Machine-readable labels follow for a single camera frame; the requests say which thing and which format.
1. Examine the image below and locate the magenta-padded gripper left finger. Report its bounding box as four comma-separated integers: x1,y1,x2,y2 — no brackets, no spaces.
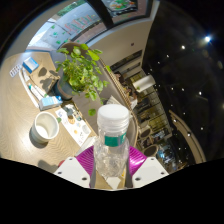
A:
53,145,99,189

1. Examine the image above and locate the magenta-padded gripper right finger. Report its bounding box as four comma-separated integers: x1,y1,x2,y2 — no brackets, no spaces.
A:
124,145,170,189

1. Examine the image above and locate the clear plastic bottle white cap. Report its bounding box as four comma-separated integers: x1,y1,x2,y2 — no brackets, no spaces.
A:
93,104,131,178

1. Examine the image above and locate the printed white paper sheet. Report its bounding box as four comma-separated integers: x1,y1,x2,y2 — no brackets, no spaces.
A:
54,104,92,147

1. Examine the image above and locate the cream ceramic mug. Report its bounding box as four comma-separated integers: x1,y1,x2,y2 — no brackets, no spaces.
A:
31,111,60,144

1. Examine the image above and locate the small blue white box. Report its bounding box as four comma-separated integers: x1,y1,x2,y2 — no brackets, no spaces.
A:
39,95,63,111

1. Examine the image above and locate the white round column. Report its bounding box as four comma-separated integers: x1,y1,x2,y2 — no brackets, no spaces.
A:
136,74,157,94

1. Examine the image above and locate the white and green pen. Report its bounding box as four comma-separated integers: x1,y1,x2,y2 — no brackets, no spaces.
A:
27,82,47,100

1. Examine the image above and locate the green potted plant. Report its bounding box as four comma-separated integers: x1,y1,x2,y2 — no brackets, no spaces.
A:
53,43,113,118

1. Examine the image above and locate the brown cardboard sheet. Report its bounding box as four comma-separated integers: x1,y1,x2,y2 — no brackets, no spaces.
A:
29,63,60,95

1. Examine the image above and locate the blue and white flat pack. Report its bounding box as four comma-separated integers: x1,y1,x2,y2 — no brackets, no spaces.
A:
22,56,40,74

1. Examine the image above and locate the pill blister pack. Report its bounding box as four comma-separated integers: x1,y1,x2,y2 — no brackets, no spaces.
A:
9,64,23,78

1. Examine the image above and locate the group of ceiling spot lights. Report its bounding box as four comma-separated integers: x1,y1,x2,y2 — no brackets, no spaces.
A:
169,33,224,134

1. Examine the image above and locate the window with colourful poster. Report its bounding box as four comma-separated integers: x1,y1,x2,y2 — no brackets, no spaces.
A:
26,0,158,51

